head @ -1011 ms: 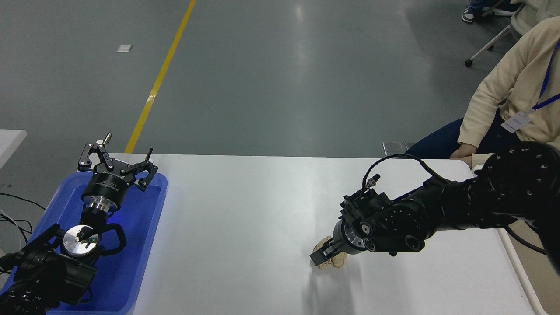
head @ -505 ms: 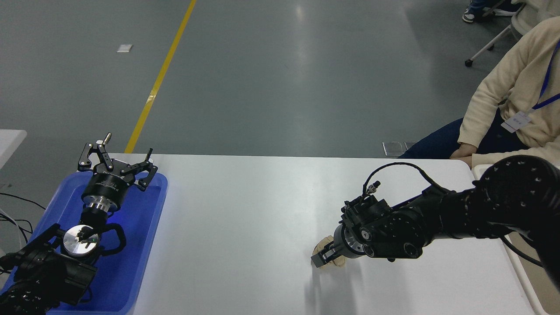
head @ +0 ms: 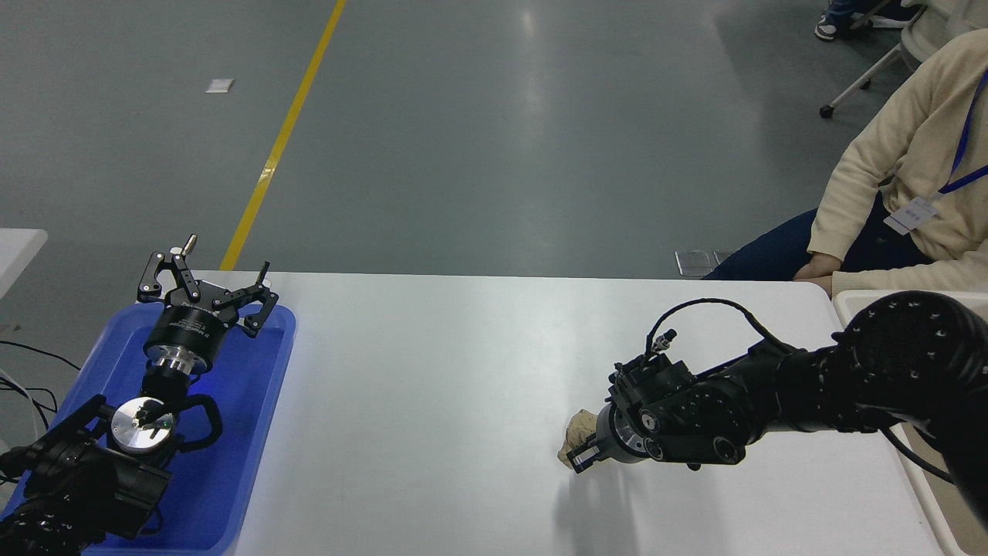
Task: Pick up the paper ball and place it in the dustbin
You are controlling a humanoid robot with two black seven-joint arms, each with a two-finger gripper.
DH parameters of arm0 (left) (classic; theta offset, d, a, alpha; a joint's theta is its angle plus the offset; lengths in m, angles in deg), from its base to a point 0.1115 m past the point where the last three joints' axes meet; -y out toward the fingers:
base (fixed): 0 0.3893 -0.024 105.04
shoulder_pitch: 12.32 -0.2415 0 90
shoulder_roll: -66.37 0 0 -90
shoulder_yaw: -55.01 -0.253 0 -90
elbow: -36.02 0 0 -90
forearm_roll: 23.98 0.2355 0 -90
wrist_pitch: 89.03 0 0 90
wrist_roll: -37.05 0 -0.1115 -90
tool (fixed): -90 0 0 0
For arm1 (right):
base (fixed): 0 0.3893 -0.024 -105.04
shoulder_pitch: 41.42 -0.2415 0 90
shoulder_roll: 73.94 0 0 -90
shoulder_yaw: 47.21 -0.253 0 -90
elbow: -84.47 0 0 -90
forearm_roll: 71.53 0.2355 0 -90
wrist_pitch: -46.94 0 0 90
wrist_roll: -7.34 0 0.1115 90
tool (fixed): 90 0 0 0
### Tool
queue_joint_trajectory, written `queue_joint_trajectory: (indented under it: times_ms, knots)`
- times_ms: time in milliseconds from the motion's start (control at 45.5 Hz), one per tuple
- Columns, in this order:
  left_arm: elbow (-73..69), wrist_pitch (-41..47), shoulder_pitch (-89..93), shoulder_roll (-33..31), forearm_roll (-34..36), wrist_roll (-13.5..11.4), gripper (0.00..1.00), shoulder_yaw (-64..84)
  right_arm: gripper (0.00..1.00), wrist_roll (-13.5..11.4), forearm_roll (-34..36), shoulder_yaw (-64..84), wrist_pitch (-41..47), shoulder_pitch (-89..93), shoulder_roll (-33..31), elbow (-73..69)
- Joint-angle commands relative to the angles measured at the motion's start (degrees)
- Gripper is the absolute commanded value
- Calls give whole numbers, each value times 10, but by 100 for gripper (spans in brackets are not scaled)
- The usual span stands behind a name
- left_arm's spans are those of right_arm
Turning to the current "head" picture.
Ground wheeled office chair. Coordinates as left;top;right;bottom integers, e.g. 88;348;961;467
820;0;988;119

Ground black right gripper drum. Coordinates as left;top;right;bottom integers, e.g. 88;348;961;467
590;406;620;464

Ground tan paper ball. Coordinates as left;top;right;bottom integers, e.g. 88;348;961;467
557;411;601;465

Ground small white side table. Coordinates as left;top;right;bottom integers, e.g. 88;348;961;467
0;229;49;299

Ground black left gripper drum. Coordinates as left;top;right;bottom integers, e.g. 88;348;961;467
143;301;232;367

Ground large pale bin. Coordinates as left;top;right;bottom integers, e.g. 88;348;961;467
833;290;988;556

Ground person with white shoe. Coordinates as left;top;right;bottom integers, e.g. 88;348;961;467
814;0;919;42

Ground white name badge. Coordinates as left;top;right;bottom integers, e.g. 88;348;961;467
883;196;939;236

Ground blue lanyard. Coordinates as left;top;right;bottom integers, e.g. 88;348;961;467
938;68;988;196

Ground thin black cable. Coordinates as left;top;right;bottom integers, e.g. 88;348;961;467
0;340;82;371
0;377;59;432

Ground blue plastic tray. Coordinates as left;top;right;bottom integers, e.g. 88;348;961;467
0;303;297;555

